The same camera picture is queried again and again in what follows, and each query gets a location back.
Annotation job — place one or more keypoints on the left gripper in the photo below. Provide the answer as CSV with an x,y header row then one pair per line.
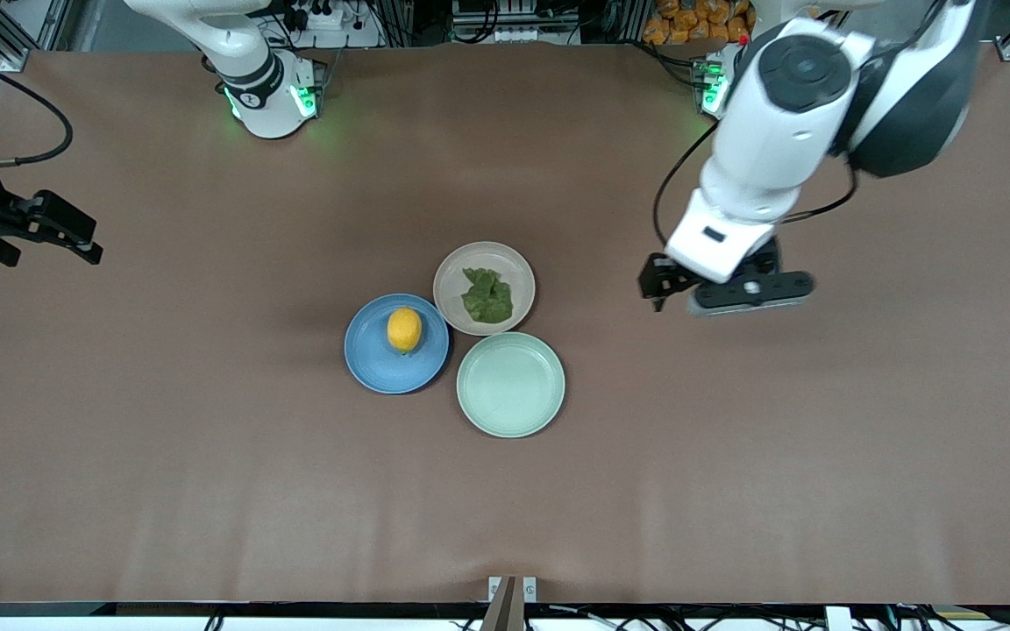
x,y
659,276

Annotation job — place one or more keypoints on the green lettuce leaf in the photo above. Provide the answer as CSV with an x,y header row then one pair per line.
x,y
487,298

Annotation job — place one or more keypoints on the yellow lemon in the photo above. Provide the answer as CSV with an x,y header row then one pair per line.
x,y
404,329

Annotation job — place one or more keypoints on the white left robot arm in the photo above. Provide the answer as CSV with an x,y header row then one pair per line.
x,y
777,131

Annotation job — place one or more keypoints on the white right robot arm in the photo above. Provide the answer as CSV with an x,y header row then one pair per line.
x,y
264,83

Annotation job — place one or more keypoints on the light green plate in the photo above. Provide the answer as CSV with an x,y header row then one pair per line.
x,y
510,386

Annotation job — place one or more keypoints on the bag of orange fruits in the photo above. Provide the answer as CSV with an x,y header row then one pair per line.
x,y
689,22

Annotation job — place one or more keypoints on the beige plate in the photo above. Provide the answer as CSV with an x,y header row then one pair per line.
x,y
448,285

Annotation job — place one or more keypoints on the blue plate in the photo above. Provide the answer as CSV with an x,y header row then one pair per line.
x,y
372,361

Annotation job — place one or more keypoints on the white power strip board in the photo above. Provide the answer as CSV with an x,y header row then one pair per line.
x,y
330,22

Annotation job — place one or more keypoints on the metal table edge bracket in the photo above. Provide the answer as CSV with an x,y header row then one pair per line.
x,y
512,596

